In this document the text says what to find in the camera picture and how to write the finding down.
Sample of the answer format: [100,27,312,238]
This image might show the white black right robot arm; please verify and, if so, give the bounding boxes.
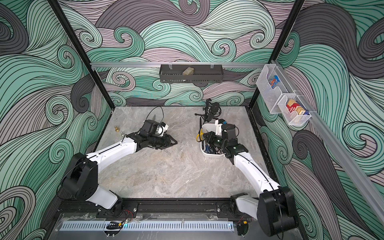
[199,122,299,237]

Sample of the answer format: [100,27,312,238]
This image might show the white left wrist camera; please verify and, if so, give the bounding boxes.
[156,122,169,137]

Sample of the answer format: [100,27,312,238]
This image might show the clear wall bin far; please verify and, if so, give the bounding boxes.
[257,64,289,114]

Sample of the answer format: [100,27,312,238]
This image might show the black wall shelf tray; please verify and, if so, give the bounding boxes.
[159,64,224,84]

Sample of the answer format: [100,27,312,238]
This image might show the clear wall bin near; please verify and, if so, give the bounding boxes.
[278,94,312,127]

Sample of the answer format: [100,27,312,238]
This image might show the blue red small packet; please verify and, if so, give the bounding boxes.
[268,75,280,89]

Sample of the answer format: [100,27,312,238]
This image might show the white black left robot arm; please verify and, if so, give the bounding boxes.
[60,120,178,211]

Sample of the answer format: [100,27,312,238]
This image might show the white perforated strip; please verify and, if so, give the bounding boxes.
[59,221,235,232]

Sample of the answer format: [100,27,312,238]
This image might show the white plastic storage box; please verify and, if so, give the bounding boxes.
[196,122,224,158]

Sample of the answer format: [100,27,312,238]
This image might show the yellow black handled scissors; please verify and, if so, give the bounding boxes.
[196,117,204,143]

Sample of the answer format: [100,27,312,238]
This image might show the red yellow small boxes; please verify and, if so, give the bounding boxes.
[286,99,310,115]

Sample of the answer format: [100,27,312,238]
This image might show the clear wall bin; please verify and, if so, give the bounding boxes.
[278,94,312,127]
[257,64,289,114]

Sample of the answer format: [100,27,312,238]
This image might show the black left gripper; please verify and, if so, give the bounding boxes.
[147,134,178,150]

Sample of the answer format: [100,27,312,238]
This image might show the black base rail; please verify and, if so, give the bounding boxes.
[55,197,298,220]

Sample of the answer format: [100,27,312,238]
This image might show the beige sponge block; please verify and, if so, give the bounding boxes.
[182,67,195,76]

